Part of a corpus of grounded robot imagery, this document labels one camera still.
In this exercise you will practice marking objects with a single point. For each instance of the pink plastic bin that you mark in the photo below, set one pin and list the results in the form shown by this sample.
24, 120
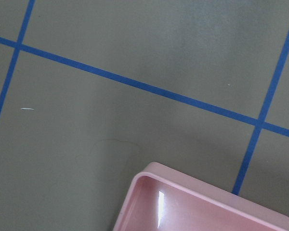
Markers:
163, 199

